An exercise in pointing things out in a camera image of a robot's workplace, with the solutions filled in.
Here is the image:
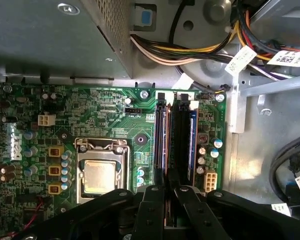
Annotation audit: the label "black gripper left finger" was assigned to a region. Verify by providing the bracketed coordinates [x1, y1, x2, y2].
[22, 169, 166, 240]

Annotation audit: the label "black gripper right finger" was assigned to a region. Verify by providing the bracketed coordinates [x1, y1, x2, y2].
[167, 171, 300, 240]

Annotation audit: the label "white eight-pin power connector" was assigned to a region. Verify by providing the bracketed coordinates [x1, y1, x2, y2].
[203, 169, 218, 193]

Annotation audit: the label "silver CPU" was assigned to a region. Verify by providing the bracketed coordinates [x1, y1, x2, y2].
[83, 159, 118, 195]

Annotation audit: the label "metal CPU socket cover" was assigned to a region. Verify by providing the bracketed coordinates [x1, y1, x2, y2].
[74, 143, 131, 206]

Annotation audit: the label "black PC case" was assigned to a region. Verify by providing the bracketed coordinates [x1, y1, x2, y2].
[0, 0, 300, 240]

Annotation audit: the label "CPU socket locking lever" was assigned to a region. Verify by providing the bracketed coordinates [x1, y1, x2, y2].
[74, 136, 129, 152]

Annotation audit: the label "yellow inductor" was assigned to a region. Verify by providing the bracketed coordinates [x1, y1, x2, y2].
[47, 164, 64, 176]
[47, 181, 66, 195]
[47, 145, 65, 158]

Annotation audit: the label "green motherboard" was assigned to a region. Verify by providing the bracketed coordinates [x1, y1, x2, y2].
[0, 83, 227, 240]

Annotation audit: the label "black fan header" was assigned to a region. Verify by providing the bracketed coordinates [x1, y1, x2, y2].
[124, 107, 143, 118]

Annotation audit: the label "white four-pin power connector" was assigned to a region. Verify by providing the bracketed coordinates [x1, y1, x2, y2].
[37, 112, 57, 128]

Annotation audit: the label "grey metal drive cage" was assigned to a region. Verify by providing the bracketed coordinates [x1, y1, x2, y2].
[229, 72, 300, 133]

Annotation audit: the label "blue release button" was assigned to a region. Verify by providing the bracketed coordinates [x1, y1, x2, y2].
[140, 10, 153, 26]

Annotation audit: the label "grey power supply unit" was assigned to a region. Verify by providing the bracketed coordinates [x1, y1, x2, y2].
[0, 0, 134, 81]

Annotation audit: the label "small white cable label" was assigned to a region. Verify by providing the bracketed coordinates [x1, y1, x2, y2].
[271, 202, 292, 216]

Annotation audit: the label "thick black looped cables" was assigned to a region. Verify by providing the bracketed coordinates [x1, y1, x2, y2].
[269, 134, 300, 210]

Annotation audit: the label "power supply wire bundle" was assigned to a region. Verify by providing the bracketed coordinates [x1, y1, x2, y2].
[129, 19, 241, 68]

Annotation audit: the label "white barcode wire label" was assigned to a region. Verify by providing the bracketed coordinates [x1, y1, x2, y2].
[266, 49, 300, 68]

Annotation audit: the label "single black cable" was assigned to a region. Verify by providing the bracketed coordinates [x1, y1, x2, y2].
[168, 0, 190, 44]

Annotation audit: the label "drive power wire bundle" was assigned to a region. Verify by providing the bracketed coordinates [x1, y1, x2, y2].
[228, 0, 300, 82]

